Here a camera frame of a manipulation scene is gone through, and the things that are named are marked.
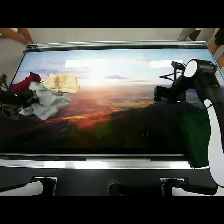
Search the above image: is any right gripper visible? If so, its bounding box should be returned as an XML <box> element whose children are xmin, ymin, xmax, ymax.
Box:
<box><xmin>153</xmin><ymin>84</ymin><xmax>188</xmax><ymax>104</ymax></box>

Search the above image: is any grey garment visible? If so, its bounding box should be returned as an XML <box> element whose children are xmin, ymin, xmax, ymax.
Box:
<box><xmin>18</xmin><ymin>81</ymin><xmax>73</xmax><ymax>121</ymax></box>

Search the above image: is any dark green garment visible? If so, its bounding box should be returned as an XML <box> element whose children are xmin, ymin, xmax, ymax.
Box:
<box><xmin>177</xmin><ymin>109</ymin><xmax>212</xmax><ymax>169</ymax></box>

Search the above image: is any pale yellow garment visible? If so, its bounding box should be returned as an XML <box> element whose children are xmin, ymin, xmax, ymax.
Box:
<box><xmin>42</xmin><ymin>72</ymin><xmax>81</xmax><ymax>95</ymax></box>

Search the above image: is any red garment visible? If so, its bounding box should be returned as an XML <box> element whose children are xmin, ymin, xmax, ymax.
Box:
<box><xmin>11</xmin><ymin>71</ymin><xmax>43</xmax><ymax>96</ymax></box>

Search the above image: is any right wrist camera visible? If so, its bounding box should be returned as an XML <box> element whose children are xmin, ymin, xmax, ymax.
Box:
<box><xmin>159</xmin><ymin>60</ymin><xmax>187</xmax><ymax>83</ymax></box>

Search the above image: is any silver frame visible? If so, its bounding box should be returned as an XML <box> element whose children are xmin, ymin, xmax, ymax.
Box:
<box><xmin>0</xmin><ymin>40</ymin><xmax>224</xmax><ymax>197</ymax></box>

